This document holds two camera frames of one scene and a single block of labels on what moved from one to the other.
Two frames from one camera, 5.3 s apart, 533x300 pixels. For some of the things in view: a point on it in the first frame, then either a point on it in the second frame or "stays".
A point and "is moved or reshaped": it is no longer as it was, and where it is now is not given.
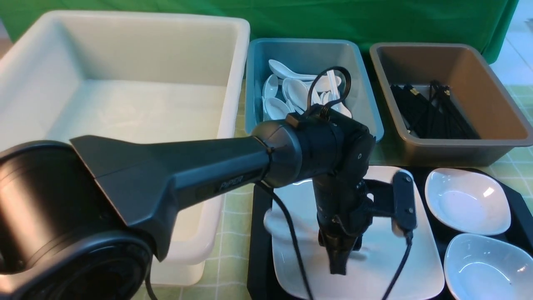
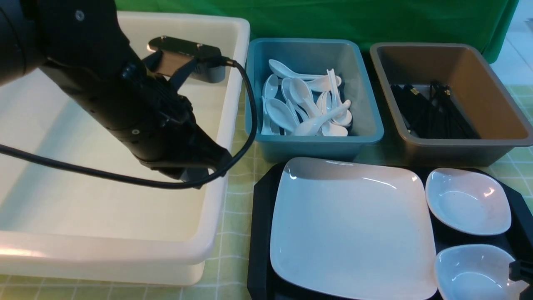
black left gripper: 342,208 → 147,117
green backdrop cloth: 489,23 stays
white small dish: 468,201 stays
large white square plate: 421,276 is moved or reshaped
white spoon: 275,223 is moved or reshaped
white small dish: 478,268 is moved or reshaped
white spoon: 339,106 stays
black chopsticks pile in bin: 438,117 stays
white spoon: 277,109 stays
